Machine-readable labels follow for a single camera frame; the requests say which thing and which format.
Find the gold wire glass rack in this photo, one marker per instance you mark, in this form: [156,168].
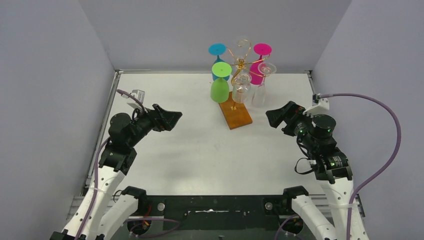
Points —
[236,114]

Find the clear patterned wine glass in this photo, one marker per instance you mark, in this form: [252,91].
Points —
[241,88]

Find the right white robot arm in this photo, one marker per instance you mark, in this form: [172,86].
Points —
[314,136]

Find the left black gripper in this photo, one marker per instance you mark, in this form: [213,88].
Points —
[156,117]

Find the clear tall flute glass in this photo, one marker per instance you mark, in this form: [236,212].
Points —
[264,69]

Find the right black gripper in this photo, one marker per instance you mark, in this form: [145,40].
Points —
[289,117]

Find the clear round wine glass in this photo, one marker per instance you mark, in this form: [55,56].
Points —
[242,48]

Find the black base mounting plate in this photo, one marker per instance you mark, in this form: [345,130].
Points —
[214,212]

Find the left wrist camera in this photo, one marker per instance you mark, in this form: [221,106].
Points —
[139,96]

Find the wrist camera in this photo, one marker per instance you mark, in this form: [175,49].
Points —
[139,96]
[320,105]

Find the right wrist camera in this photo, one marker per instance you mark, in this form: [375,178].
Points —
[320,105]

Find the green plastic wine glass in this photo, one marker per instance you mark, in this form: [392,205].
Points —
[219,91]

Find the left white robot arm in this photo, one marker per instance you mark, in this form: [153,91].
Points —
[93,220]

